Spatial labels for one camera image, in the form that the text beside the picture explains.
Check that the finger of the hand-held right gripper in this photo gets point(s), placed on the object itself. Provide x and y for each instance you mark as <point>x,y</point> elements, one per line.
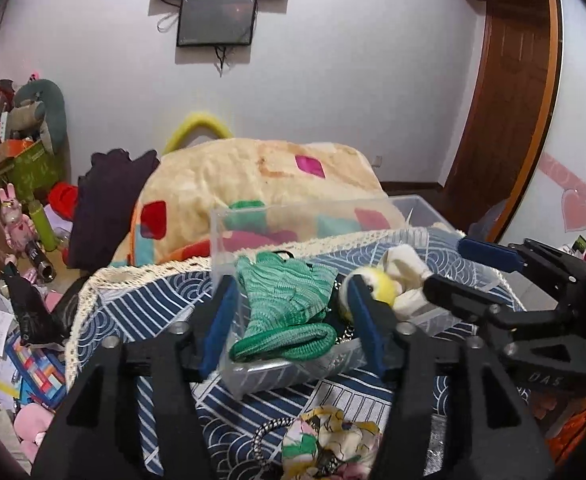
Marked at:
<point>453,296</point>
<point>488,253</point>

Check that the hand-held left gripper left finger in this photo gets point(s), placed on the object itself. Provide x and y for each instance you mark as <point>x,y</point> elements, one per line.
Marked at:
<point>220,320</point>

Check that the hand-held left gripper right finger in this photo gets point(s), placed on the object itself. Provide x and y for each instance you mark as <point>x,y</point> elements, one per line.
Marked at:
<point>368,330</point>

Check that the yellow and white plush toy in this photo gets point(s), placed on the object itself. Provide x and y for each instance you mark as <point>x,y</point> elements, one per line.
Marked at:
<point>408,261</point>

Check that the green knitted glove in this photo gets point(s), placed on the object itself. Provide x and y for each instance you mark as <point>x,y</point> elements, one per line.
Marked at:
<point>283,290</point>

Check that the clear plastic storage box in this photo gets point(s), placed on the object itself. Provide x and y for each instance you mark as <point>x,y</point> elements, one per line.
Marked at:
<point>283,381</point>

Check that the blue patterned lace-trimmed cloth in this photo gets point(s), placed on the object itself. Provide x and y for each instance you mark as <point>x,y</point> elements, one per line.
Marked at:
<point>138,300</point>

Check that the floral fabric scrunchie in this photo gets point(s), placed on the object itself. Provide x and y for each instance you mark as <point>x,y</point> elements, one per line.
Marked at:
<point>333,435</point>

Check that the brown wooden door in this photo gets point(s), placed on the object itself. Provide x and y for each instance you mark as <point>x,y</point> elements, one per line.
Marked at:
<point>513,110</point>

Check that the yellow patchwork quilt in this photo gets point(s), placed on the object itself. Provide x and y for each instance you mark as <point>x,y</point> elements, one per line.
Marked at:
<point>223,170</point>

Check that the dark purple garment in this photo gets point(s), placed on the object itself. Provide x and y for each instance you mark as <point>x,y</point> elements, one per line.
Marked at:
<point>103,200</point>

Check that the black flashlight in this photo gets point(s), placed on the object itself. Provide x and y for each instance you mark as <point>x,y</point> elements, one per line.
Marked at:
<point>40,260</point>

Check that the black plastic bag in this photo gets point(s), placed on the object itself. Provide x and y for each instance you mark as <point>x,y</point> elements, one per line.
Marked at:
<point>30,310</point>

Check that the colourful patterned book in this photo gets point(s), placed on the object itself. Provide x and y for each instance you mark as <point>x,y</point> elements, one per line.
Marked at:
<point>38,375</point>

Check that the red cloth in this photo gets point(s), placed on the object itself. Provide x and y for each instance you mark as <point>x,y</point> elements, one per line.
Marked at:
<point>63,200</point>

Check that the green bottle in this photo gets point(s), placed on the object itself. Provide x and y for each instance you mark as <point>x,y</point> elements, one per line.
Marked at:
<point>43,225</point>

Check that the yellow fuzzy hoop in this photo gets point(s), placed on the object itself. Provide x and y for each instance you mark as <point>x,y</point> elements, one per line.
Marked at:
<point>198,119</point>

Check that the pink plush toy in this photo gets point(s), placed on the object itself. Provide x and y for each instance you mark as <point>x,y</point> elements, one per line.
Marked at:
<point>30,427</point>

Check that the pink rabbit toy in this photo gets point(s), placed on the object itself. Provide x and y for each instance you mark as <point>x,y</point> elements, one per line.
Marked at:
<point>17,222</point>

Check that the green cardboard box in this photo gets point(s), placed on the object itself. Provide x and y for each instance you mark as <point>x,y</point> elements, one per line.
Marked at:
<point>28,170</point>

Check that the grey plush toy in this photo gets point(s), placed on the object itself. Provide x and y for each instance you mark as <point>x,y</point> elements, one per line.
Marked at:
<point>53,105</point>

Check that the pink heart wall sticker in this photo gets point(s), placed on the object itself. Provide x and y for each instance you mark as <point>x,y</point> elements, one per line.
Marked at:
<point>575,210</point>

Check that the wall socket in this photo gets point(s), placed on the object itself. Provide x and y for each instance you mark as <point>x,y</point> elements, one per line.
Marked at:
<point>377,162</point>

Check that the wall-mounted black monitor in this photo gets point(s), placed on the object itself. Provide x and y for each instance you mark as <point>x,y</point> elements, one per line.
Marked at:
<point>218,20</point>

